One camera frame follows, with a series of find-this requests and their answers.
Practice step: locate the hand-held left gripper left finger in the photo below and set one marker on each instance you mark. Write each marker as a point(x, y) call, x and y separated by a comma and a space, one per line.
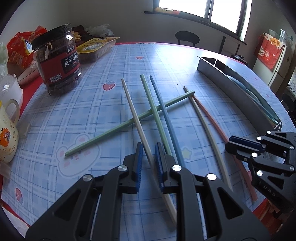
point(138, 171)

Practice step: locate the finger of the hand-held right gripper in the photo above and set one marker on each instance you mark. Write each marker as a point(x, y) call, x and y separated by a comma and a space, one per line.
point(245, 141)
point(240, 153)

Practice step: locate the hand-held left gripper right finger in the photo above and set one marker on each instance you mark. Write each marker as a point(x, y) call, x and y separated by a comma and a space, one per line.
point(159, 171)

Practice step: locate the pink chopstick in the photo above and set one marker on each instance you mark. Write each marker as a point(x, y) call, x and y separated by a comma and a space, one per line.
point(215, 125)

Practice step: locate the cream chopstick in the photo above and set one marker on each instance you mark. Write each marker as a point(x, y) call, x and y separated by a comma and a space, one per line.
point(208, 139)
point(136, 115)

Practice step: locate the blue spoon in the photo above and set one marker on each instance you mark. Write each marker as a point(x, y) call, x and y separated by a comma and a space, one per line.
point(252, 91)

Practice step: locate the green chopstick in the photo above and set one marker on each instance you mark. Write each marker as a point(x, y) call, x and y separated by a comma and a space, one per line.
point(152, 109)
point(104, 134)

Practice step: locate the blue chopstick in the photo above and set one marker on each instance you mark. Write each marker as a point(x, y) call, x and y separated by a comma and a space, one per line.
point(166, 120)

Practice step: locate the stainless steel utensil tray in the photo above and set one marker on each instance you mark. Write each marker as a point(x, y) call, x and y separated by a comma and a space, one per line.
point(222, 76)

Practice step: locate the white refrigerator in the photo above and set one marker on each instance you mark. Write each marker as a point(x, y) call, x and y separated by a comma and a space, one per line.
point(277, 71)

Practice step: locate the electric pressure cooker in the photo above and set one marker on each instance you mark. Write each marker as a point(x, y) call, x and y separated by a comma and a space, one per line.
point(239, 58)

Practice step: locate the red printed cloth cover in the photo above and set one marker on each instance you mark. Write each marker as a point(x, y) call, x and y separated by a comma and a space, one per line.
point(268, 51)

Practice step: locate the clear plastic food container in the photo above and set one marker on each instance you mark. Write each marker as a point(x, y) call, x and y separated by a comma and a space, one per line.
point(272, 34)

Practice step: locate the clear plastic jar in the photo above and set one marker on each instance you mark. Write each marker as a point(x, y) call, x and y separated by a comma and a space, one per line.
point(283, 36)

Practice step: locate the black lidded snack jar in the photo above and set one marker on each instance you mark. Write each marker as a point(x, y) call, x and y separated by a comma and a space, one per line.
point(60, 67)

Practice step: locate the yellow snack tray packet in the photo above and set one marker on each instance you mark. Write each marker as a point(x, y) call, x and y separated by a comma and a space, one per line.
point(97, 47)

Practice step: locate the cream mug with orange print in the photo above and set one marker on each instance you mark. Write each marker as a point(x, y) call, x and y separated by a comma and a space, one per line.
point(8, 136)

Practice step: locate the dark framed window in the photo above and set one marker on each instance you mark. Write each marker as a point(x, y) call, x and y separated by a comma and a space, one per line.
point(185, 9)

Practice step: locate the pink bowl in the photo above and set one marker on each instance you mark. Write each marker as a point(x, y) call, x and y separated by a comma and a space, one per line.
point(29, 75)

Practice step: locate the small white plastic bag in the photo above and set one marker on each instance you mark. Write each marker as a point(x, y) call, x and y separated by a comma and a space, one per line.
point(99, 30)

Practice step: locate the white plastic pot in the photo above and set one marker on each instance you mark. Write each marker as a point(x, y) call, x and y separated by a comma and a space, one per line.
point(10, 90)

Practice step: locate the red snack bag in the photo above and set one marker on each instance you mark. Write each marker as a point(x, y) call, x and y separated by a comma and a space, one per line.
point(20, 46)

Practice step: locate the large white plastic bag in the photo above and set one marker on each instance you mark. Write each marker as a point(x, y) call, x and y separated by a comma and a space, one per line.
point(3, 58)

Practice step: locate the black metal frame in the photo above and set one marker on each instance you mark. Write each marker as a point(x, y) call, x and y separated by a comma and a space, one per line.
point(223, 44)

